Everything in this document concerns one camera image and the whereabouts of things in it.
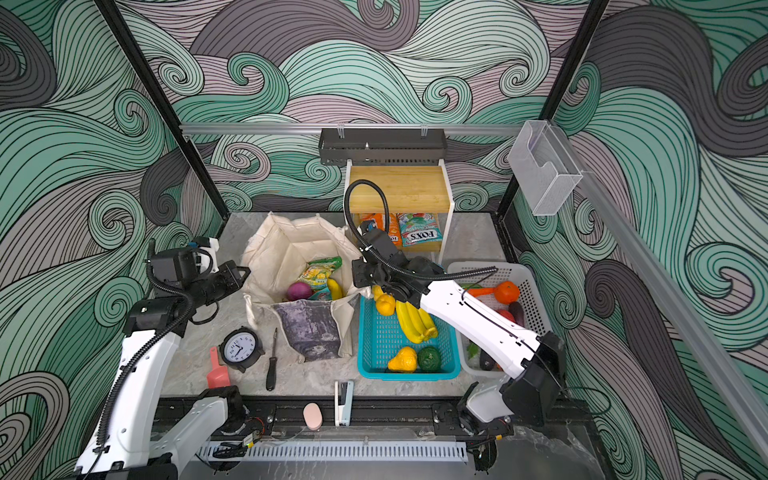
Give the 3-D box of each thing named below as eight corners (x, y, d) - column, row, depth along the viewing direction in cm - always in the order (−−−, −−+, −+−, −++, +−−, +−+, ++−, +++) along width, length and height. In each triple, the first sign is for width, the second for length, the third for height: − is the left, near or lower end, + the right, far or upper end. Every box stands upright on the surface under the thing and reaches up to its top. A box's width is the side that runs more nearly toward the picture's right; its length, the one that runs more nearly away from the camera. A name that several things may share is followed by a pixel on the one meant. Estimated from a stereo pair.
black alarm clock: (218, 348, 87) (213, 344, 84) (250, 324, 92) (247, 320, 89) (236, 377, 82) (232, 374, 79) (270, 350, 86) (266, 346, 84)
